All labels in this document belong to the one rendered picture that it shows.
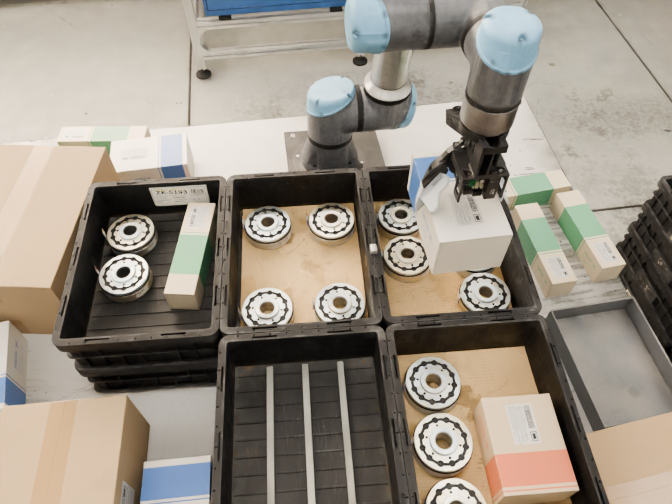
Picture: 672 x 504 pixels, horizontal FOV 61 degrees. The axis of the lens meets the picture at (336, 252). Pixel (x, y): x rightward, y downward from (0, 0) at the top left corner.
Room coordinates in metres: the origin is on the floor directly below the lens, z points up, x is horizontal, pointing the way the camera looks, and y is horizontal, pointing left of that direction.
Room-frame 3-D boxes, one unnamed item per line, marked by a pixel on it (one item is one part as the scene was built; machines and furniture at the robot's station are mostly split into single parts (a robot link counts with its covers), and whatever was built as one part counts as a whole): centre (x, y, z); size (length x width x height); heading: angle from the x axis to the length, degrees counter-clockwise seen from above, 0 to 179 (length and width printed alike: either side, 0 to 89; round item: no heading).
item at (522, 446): (0.30, -0.32, 0.87); 0.16 x 0.12 x 0.07; 4
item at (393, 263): (0.71, -0.15, 0.86); 0.10 x 0.10 x 0.01
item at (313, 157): (1.11, 0.02, 0.80); 0.15 x 0.15 x 0.10
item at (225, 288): (0.69, 0.08, 0.92); 0.40 x 0.30 x 0.02; 4
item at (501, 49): (0.62, -0.21, 1.41); 0.09 x 0.08 x 0.11; 9
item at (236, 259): (0.69, 0.08, 0.87); 0.40 x 0.30 x 0.11; 4
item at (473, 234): (0.64, -0.21, 1.09); 0.20 x 0.12 x 0.09; 8
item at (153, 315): (0.67, 0.38, 0.87); 0.40 x 0.30 x 0.11; 4
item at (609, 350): (0.52, -0.60, 0.73); 0.27 x 0.20 x 0.05; 10
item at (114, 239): (0.77, 0.45, 0.86); 0.10 x 0.10 x 0.01
